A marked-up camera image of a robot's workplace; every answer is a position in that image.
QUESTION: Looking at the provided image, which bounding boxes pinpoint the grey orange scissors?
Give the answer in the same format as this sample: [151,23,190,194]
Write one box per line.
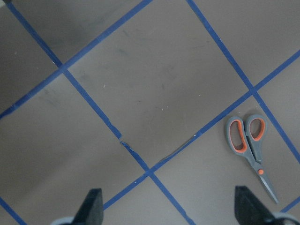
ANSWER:
[225,114,279,204]

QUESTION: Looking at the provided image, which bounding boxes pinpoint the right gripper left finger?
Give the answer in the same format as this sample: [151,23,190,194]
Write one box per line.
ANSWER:
[72,188,103,225]

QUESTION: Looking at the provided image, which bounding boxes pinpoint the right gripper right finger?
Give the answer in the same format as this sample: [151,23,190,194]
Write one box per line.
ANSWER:
[234,186,275,225]

